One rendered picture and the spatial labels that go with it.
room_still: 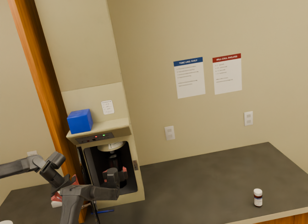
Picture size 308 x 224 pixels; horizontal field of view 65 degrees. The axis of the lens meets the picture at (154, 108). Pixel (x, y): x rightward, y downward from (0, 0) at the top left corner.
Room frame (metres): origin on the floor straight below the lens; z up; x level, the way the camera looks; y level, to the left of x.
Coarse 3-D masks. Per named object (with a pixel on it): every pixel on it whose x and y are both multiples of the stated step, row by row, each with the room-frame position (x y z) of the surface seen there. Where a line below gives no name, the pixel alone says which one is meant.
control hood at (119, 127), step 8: (112, 120) 1.25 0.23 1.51; (120, 120) 1.23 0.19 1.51; (128, 120) 1.22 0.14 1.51; (96, 128) 1.17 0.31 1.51; (104, 128) 1.15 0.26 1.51; (112, 128) 1.14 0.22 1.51; (120, 128) 1.15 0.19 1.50; (128, 128) 1.16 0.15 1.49; (72, 136) 1.14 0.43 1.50; (80, 136) 1.15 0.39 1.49; (120, 136) 1.23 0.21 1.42
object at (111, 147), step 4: (108, 144) 1.28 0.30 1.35; (112, 144) 1.28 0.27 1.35; (116, 144) 1.29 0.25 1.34; (120, 144) 1.30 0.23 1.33; (124, 144) 1.32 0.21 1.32; (100, 148) 1.29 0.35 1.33; (104, 148) 1.28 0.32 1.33; (108, 148) 1.27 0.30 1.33; (112, 148) 1.27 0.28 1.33; (116, 148) 1.28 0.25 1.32
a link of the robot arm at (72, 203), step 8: (64, 192) 0.70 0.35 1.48; (72, 192) 0.70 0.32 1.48; (80, 192) 0.70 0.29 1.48; (88, 192) 0.75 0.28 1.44; (64, 200) 0.69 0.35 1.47; (72, 200) 0.68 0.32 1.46; (80, 200) 0.69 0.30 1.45; (88, 200) 0.75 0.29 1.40; (64, 208) 0.67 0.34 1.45; (72, 208) 0.66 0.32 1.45; (80, 208) 0.69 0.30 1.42; (64, 216) 0.65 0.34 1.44; (72, 216) 0.65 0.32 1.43
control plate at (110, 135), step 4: (88, 136) 1.16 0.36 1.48; (92, 136) 1.17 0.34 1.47; (100, 136) 1.18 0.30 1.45; (104, 136) 1.19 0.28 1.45; (108, 136) 1.20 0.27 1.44; (112, 136) 1.21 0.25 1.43; (80, 140) 1.18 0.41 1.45; (84, 140) 1.19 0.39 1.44; (92, 140) 1.21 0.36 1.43; (96, 140) 1.22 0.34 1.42
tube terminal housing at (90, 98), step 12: (108, 84) 1.26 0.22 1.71; (120, 84) 1.26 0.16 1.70; (72, 96) 1.25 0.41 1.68; (84, 96) 1.25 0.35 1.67; (96, 96) 1.26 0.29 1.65; (108, 96) 1.26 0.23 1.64; (120, 96) 1.26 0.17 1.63; (72, 108) 1.25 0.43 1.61; (84, 108) 1.25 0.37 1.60; (96, 108) 1.25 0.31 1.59; (120, 108) 1.26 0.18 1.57; (96, 120) 1.25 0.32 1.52; (108, 120) 1.26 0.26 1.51; (132, 132) 1.36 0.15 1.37; (84, 144) 1.25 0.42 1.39; (96, 144) 1.25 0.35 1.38; (132, 144) 1.26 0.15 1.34; (84, 156) 1.25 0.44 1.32; (132, 156) 1.26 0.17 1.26; (108, 204) 1.25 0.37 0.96; (120, 204) 1.25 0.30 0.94
